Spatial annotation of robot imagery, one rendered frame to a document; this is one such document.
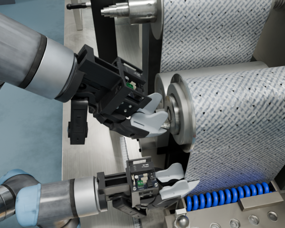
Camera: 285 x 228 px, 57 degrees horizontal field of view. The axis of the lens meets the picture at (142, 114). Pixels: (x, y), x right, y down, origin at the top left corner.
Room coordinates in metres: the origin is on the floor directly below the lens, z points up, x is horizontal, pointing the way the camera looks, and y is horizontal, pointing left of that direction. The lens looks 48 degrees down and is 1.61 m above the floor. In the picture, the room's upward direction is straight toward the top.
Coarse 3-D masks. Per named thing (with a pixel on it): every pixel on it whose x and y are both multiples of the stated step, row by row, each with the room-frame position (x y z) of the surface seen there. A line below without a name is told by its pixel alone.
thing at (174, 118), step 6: (168, 96) 0.34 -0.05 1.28; (174, 96) 0.34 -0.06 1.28; (168, 102) 0.34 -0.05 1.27; (174, 102) 0.32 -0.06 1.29; (168, 108) 0.35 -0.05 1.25; (174, 108) 0.31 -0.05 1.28; (168, 114) 0.33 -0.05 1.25; (174, 114) 0.30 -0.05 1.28; (168, 120) 0.33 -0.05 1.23; (174, 120) 0.30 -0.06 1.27; (174, 126) 0.29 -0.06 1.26; (174, 132) 0.29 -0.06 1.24
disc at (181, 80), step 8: (176, 80) 0.37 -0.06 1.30; (184, 80) 0.34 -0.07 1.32; (184, 88) 0.33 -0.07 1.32; (192, 104) 0.29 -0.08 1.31; (192, 112) 0.28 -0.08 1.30; (192, 120) 0.28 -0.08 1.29; (192, 128) 0.27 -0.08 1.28; (192, 136) 0.26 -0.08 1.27; (184, 144) 0.29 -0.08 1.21; (192, 144) 0.26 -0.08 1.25
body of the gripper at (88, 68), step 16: (80, 64) 0.28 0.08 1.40; (96, 64) 0.28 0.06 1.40; (112, 64) 0.33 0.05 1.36; (128, 64) 0.34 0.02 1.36; (80, 80) 0.27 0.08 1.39; (96, 80) 0.28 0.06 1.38; (112, 80) 0.28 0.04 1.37; (128, 80) 0.31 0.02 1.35; (144, 80) 0.32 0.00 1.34; (64, 96) 0.25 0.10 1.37; (80, 96) 0.27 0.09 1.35; (96, 96) 0.28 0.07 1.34; (112, 96) 0.27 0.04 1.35; (128, 96) 0.28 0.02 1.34; (144, 96) 0.27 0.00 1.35; (96, 112) 0.27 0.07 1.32; (112, 112) 0.27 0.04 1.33; (128, 112) 0.28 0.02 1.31
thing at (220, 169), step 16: (256, 144) 0.30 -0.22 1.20; (272, 144) 0.30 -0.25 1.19; (192, 160) 0.27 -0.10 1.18; (208, 160) 0.28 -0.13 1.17; (224, 160) 0.29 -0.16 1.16; (240, 160) 0.29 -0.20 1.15; (256, 160) 0.30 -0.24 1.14; (272, 160) 0.31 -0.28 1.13; (192, 176) 0.27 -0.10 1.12; (208, 176) 0.28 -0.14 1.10; (224, 176) 0.29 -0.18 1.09; (240, 176) 0.30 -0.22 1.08; (256, 176) 0.31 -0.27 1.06; (272, 176) 0.31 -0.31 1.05; (192, 192) 0.28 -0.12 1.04
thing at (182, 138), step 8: (168, 88) 0.38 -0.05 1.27; (176, 88) 0.34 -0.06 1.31; (176, 96) 0.33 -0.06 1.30; (184, 96) 0.32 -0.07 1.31; (184, 104) 0.30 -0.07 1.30; (184, 112) 0.29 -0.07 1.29; (184, 120) 0.28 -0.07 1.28; (184, 128) 0.28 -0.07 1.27; (176, 136) 0.30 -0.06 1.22; (184, 136) 0.27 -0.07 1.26
